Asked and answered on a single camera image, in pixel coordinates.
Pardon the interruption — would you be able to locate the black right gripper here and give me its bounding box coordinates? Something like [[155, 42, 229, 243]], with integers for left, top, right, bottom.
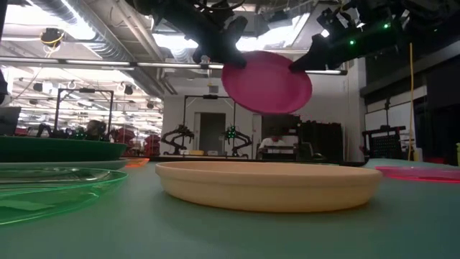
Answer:
[[289, 5, 366, 73]]

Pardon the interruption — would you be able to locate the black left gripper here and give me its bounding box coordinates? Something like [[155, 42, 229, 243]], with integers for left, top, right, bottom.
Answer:
[[154, 0, 249, 69]]

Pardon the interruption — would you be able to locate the magenta plastic plate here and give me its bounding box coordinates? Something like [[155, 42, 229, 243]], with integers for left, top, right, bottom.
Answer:
[[221, 50, 313, 115]]

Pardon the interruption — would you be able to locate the beige plastic dish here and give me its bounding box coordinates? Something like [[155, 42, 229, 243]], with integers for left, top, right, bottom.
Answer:
[[155, 160, 383, 213]]

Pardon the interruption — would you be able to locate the clear red plate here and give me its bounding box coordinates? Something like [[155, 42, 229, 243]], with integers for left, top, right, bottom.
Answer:
[[375, 165, 460, 184]]

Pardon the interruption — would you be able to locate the dark green plastic plate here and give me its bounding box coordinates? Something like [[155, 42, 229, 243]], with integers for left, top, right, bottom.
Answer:
[[0, 135, 127, 163]]

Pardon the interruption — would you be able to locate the grey door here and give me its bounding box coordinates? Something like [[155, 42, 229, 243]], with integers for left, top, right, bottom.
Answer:
[[198, 112, 227, 150]]

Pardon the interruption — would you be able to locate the person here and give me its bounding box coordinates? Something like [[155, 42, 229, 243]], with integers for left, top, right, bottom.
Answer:
[[257, 135, 289, 160], [85, 119, 109, 141]]

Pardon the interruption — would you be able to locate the black equipment rack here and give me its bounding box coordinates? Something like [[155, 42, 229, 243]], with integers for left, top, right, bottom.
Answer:
[[361, 124, 408, 161]]

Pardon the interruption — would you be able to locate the red chair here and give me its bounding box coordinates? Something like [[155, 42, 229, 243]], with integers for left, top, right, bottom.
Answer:
[[143, 133, 162, 156], [111, 127, 137, 155]]

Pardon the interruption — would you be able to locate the long LED light bar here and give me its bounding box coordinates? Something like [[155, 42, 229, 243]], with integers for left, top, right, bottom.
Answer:
[[0, 55, 349, 76]]

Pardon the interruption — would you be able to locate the green table mat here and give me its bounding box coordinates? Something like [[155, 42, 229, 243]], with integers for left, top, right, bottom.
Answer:
[[0, 158, 460, 259]]

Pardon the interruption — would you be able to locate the grey plastic plate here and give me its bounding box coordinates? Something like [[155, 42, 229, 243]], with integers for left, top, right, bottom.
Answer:
[[0, 158, 129, 172]]

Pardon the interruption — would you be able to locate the large clear green plate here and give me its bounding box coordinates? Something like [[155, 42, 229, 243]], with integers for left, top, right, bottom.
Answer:
[[0, 167, 129, 227]]

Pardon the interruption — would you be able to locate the dark monitor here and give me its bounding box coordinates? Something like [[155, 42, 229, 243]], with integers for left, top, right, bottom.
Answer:
[[0, 106, 22, 137]]

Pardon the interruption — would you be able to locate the black neighbouring station frame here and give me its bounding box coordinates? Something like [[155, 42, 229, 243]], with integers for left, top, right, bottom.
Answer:
[[53, 88, 115, 140], [183, 94, 237, 156]]

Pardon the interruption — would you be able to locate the yellow hanging cable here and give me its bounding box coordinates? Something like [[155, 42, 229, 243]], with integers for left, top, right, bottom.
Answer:
[[408, 42, 415, 162]]

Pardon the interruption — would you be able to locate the corrugated silver air duct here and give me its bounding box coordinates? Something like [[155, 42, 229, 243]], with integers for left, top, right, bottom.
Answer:
[[30, 0, 166, 64]]

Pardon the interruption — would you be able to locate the yellow black cord reel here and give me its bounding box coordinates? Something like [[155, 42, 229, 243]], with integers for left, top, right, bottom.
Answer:
[[40, 27, 65, 50]]

